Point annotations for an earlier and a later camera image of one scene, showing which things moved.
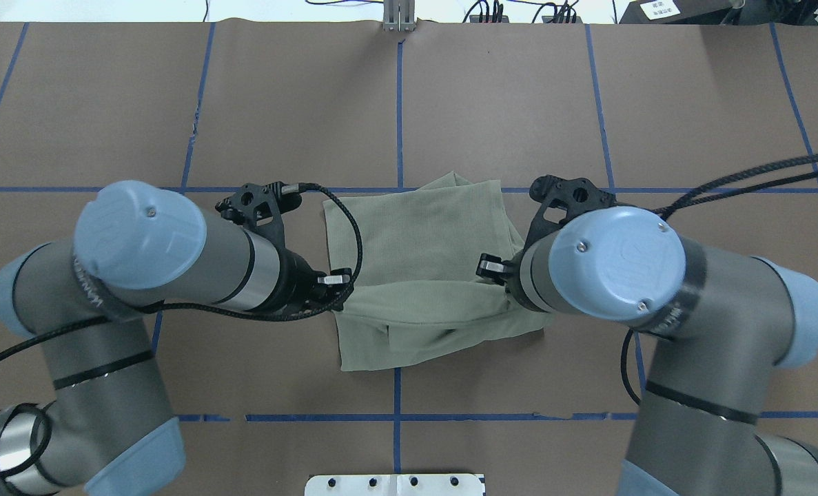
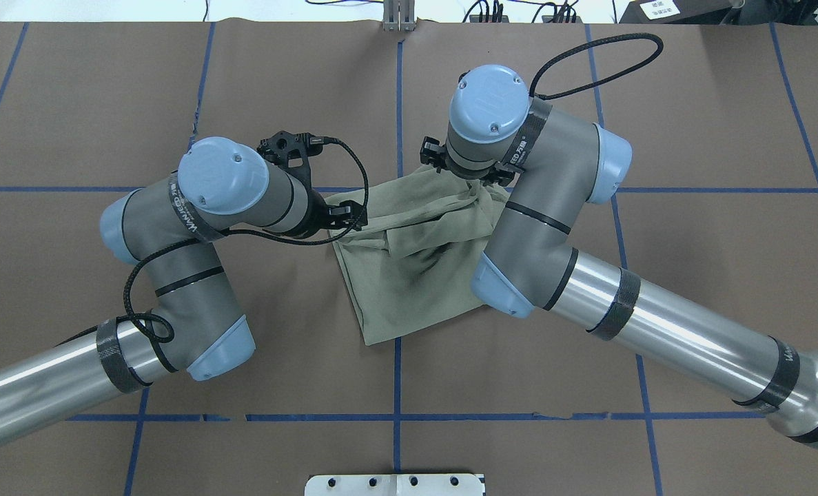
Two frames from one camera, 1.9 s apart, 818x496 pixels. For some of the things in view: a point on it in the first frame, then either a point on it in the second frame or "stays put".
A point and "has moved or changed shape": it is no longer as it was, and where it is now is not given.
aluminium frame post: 399,16 stays put
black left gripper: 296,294 to 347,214
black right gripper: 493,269 to 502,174
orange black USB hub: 545,18 stays put
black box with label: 679,12 stays put
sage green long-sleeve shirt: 413,255 has moved or changed shape
